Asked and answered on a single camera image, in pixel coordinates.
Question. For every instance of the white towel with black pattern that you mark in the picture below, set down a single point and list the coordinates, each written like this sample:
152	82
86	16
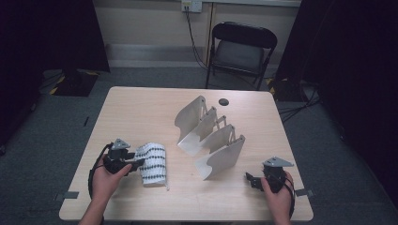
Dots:
154	164

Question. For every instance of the black folding chair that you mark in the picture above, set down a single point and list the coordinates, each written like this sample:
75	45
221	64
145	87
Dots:
244	34

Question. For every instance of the black round table grommet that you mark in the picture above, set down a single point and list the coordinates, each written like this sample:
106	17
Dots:
223	102

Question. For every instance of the person's right hand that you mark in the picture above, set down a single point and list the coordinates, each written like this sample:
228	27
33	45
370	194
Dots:
280	204

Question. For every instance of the white wall socket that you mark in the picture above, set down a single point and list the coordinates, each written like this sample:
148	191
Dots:
191	5

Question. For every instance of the grey tape strip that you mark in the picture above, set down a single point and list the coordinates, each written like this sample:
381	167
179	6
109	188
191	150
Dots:
305	192
67	195

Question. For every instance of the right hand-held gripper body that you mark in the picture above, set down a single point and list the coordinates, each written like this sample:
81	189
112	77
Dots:
275	179

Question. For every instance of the small black floor object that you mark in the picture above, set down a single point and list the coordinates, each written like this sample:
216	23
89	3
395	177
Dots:
86	121

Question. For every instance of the grey expandable metal file rack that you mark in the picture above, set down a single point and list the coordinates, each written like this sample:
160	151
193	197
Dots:
219	156

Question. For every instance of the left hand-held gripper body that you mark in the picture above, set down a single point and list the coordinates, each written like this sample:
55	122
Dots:
115	161

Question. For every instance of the person's left hand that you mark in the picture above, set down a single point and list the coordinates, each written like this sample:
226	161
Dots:
104	184

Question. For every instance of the black curtain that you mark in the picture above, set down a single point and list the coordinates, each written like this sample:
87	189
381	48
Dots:
353	78
37	47

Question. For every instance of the black stand base yellow tape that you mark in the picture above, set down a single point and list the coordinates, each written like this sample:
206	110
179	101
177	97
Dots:
75	82
284	90

